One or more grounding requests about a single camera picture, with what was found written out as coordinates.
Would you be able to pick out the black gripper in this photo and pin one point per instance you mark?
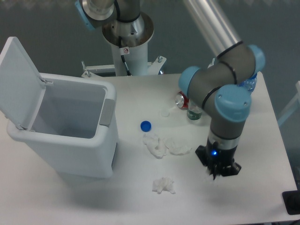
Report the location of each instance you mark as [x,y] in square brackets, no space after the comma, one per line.
[219,162]

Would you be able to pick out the clear green-label bottle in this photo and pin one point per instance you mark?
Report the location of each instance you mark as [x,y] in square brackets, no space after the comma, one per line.
[194,112]

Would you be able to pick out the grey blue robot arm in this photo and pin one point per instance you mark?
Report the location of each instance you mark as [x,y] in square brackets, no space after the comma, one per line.
[216,90]

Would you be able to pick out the red soda can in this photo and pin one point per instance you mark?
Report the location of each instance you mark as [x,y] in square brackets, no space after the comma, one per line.
[181,100]

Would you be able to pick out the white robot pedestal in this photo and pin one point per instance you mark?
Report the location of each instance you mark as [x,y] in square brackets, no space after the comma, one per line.
[131,58]

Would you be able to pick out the white crumpled paper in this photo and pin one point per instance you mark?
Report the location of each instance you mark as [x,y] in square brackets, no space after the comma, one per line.
[154,145]
[176,148]

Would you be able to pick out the white crumpled paper middle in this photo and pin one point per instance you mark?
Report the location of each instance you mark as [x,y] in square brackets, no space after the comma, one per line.
[176,148]

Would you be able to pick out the blue bottle cap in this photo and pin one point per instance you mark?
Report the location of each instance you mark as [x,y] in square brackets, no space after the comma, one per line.
[145,126]

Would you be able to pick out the black device at edge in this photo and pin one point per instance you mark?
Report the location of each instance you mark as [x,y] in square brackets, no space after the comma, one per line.
[292,202]

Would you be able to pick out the white paper ball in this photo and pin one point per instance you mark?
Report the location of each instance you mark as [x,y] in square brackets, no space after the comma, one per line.
[208,177]
[163,184]

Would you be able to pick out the white crumpled paper left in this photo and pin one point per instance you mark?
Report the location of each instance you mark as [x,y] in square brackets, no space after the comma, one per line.
[154,145]

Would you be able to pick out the white frame at right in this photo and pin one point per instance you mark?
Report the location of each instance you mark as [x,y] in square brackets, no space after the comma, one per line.
[292,106]

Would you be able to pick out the blue plastic water bottle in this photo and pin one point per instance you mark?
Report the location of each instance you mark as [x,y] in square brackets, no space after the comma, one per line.
[249,84]

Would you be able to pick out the white open trash bin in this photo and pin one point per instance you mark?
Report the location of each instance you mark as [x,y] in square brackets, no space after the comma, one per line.
[68,121]

